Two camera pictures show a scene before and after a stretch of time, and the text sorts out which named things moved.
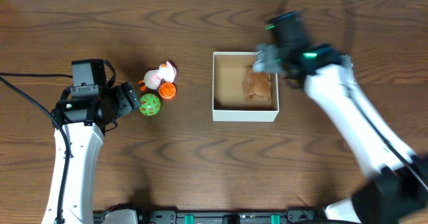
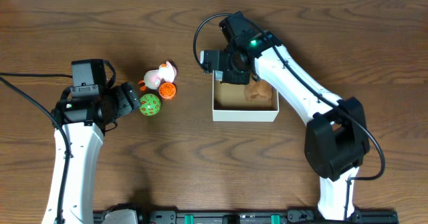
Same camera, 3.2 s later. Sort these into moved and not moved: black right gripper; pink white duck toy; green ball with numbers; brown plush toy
Moved: black right gripper
Not moved: green ball with numbers; brown plush toy; pink white duck toy
